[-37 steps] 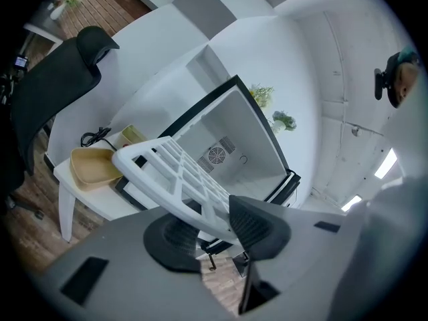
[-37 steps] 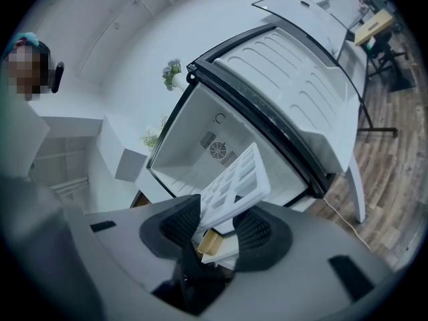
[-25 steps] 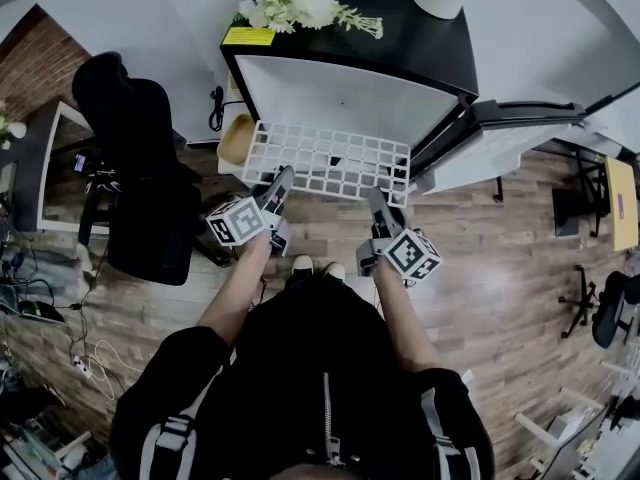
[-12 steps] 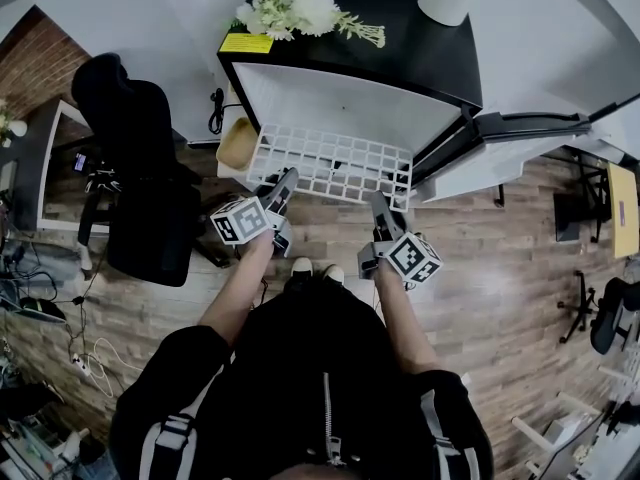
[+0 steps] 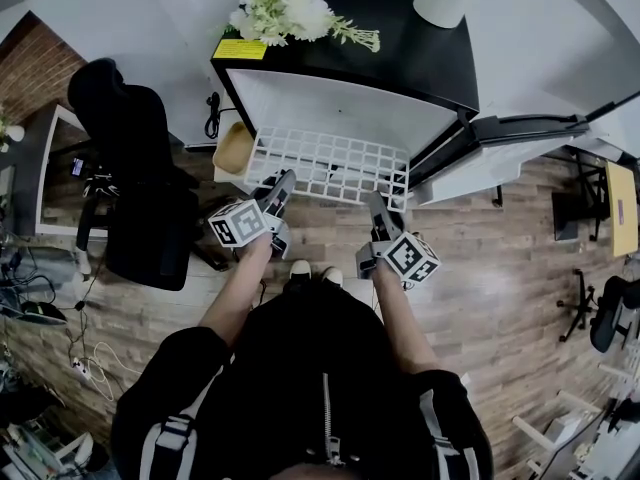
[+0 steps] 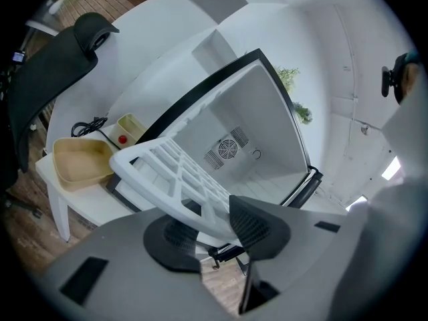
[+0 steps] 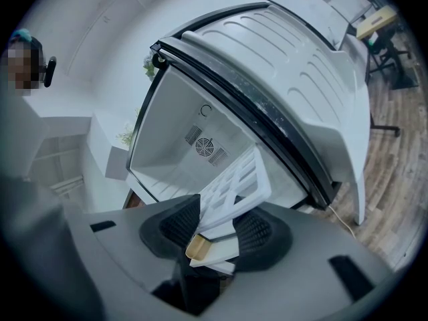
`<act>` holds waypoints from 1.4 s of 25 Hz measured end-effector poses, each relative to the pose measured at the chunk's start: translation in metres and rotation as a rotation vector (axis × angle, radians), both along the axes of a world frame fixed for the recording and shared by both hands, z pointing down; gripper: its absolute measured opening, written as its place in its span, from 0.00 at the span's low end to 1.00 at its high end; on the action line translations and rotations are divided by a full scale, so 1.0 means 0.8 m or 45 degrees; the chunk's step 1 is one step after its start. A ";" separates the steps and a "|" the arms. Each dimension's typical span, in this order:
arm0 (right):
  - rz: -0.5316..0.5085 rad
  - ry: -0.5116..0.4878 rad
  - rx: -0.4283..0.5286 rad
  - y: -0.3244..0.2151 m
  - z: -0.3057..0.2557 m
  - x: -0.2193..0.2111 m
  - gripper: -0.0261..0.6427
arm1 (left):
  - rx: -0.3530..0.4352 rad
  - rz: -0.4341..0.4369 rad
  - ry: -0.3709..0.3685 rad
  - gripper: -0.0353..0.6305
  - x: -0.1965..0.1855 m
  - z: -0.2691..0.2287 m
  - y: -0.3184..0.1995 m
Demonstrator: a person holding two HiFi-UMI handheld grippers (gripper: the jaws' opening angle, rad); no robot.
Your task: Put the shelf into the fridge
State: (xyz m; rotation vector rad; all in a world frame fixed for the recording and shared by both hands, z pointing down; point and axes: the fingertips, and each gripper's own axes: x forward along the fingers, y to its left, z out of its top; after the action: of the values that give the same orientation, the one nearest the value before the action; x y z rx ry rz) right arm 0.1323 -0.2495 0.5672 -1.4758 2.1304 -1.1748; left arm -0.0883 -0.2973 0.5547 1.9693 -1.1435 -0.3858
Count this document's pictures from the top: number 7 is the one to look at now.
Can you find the white fridge door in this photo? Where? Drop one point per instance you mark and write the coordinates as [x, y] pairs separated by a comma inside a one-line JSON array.
[[284, 62]]

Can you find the black head camera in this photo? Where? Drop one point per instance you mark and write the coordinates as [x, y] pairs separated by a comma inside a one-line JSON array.
[[50, 70]]

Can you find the white grid tray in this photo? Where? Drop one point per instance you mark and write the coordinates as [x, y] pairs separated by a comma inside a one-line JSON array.
[[217, 221]]

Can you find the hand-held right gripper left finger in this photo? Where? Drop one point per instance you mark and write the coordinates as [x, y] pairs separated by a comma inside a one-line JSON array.
[[174, 229]]

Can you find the yellow table with black legs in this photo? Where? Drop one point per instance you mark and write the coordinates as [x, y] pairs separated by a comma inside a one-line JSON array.
[[378, 20]]

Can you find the person's head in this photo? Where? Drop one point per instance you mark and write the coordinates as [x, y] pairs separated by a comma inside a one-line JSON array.
[[23, 69]]

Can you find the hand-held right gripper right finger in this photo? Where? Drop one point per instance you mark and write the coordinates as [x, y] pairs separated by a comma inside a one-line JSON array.
[[261, 239]]

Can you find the yellow wooden dish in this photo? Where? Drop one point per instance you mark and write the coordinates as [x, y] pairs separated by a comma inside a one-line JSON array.
[[197, 247]]

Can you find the teal hair clip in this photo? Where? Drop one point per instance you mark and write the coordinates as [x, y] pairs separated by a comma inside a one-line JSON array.
[[22, 34]]

